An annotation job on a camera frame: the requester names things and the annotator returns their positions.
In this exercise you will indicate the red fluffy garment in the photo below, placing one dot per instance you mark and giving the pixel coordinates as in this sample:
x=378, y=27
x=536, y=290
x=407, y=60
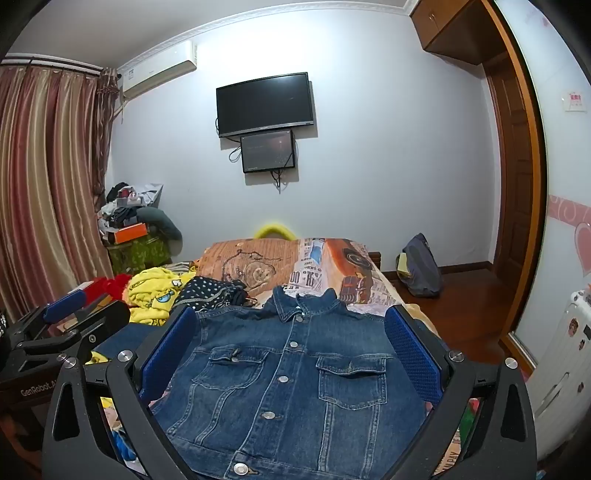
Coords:
x=111, y=286

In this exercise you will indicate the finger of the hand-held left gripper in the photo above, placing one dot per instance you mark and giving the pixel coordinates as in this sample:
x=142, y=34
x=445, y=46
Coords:
x=107, y=319
x=64, y=305

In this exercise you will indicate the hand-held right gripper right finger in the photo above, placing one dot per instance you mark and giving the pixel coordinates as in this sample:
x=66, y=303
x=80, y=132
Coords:
x=414, y=357

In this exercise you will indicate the yellow cartoon print garment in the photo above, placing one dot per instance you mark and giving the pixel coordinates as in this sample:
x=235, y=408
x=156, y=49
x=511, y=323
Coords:
x=152, y=288

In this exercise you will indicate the blue denim jacket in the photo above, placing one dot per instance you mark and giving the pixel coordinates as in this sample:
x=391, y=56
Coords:
x=286, y=369

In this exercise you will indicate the grey backpack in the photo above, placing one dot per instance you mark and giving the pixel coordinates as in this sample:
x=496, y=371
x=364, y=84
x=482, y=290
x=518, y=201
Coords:
x=422, y=267

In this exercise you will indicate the pile of clutter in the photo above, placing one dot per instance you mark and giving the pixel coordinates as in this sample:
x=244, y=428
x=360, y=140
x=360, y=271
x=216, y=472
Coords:
x=122, y=203

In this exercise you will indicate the navy dotted garment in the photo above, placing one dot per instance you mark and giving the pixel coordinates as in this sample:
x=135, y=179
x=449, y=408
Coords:
x=207, y=293

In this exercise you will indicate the dark grey cushion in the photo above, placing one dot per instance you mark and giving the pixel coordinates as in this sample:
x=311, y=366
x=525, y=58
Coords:
x=161, y=221

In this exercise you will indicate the orange box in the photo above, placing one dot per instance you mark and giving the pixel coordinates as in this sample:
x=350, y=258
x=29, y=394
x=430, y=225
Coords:
x=131, y=233

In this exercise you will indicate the white suitcase with stickers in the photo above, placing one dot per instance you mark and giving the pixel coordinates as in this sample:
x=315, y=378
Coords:
x=563, y=360

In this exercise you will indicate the small black wall monitor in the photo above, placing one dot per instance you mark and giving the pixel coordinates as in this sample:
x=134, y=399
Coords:
x=268, y=150

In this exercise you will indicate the orange printed bedspread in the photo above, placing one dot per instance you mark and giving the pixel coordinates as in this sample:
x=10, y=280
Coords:
x=258, y=263

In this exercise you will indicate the brown wooden door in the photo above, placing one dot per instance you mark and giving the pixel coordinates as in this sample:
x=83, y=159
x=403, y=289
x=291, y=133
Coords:
x=510, y=184

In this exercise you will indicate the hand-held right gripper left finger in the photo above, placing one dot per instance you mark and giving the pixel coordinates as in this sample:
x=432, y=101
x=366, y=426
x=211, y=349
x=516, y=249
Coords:
x=165, y=355

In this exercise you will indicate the pink heart wall decal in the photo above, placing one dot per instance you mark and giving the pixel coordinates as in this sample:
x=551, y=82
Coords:
x=572, y=221

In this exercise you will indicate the green covered side table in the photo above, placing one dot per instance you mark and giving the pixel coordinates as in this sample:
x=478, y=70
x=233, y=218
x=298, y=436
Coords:
x=138, y=256

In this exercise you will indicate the black wall television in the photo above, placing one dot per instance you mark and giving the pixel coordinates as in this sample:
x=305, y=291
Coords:
x=265, y=104

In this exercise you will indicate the brown wooden overhead cabinet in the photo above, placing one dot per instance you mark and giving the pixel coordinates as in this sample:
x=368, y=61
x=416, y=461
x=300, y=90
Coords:
x=452, y=27

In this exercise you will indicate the striped brown curtain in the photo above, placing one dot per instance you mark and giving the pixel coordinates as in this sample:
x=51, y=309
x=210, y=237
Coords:
x=46, y=184

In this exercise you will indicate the white air conditioner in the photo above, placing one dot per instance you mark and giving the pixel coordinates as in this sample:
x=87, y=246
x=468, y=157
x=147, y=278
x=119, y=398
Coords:
x=157, y=69

